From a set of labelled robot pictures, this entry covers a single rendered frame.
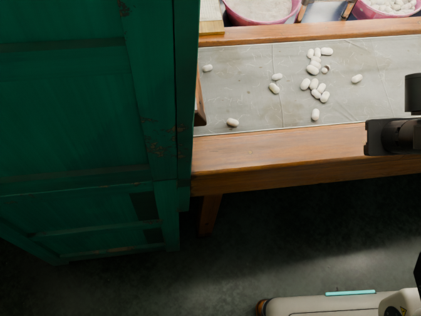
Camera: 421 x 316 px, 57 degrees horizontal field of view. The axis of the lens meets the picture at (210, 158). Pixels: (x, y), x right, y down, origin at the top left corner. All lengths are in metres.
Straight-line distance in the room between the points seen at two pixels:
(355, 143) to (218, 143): 0.37
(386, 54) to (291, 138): 0.47
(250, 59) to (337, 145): 0.37
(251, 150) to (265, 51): 0.36
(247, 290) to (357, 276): 0.48
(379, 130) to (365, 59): 0.60
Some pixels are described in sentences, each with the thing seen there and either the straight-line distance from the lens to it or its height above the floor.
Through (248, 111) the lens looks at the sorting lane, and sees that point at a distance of 1.11.
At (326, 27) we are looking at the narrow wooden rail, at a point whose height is 0.77.
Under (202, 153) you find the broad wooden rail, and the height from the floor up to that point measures 0.76.
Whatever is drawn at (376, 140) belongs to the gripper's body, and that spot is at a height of 1.08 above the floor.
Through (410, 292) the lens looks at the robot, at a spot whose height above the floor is 0.80.
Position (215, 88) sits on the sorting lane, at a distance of 1.14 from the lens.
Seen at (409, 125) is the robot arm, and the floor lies 1.15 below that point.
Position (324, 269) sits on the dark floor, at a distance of 1.79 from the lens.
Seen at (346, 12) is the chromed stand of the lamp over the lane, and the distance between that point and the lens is 1.36.
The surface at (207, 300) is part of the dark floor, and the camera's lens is 1.68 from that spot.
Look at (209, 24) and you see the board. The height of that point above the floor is 0.78.
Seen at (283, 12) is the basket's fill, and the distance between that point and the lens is 1.38.
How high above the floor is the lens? 1.67
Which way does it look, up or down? 65 degrees down
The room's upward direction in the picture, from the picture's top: 9 degrees clockwise
